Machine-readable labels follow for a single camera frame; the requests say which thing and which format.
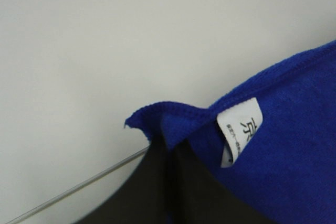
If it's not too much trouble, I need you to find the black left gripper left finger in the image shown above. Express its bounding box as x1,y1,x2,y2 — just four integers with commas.
76,135,167,224

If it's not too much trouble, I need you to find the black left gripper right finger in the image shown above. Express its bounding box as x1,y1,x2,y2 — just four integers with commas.
173,141,268,223

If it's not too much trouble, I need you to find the blue microfibre towel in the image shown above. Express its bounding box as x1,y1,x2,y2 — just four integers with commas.
125,41,335,223

